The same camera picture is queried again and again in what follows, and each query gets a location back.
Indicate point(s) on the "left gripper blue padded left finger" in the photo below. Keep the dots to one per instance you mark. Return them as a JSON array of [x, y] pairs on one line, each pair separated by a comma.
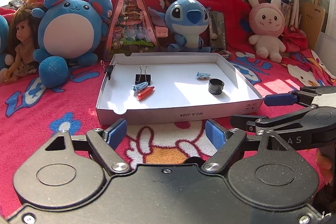
[[115, 133]]

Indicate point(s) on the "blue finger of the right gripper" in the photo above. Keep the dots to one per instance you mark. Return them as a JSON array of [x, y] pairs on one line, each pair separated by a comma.
[[285, 99]]

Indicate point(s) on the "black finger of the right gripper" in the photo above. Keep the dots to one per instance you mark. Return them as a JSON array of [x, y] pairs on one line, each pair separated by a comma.
[[244, 122]]

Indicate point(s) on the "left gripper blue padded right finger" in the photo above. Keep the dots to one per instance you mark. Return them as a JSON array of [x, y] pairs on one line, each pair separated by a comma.
[[217, 134]]

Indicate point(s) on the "black round containers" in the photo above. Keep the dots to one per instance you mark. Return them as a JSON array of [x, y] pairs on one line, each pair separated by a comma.
[[216, 86]]

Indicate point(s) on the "blue shark hair clip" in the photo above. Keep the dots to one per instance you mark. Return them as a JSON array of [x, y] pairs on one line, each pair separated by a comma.
[[139, 87]]

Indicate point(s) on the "white shallow cardboard box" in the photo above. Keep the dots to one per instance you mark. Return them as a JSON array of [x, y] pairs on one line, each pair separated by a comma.
[[178, 95]]

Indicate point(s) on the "small blue shark clip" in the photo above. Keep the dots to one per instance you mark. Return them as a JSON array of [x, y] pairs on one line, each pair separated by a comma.
[[202, 76]]

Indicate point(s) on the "large black binder clip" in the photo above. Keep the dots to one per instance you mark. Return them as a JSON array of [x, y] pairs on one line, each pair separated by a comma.
[[142, 76]]

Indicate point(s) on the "small black binder clip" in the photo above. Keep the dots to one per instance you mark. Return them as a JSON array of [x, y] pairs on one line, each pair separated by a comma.
[[108, 69]]

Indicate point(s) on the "pink bunny plush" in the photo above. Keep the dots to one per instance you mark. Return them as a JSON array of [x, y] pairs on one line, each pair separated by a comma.
[[267, 23]]

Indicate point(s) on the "red cartoon blanket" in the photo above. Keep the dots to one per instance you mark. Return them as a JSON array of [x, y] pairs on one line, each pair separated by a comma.
[[31, 113]]

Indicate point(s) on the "dark photo card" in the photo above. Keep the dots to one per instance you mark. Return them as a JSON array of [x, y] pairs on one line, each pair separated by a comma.
[[217, 31]]

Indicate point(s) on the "triangular pink toy package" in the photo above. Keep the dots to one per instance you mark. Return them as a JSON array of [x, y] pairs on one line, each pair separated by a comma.
[[131, 30]]

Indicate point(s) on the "round blue mouse plush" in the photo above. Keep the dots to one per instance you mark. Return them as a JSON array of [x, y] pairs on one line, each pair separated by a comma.
[[69, 33]]

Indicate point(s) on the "blue Stitch plush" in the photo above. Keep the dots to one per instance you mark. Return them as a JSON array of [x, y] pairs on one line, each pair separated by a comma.
[[187, 20]]

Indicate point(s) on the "Doraemon plush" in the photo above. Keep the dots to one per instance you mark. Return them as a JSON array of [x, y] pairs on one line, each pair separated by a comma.
[[6, 59]]

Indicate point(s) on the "brown haired doll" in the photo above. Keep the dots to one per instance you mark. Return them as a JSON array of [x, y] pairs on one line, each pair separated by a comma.
[[23, 32]]

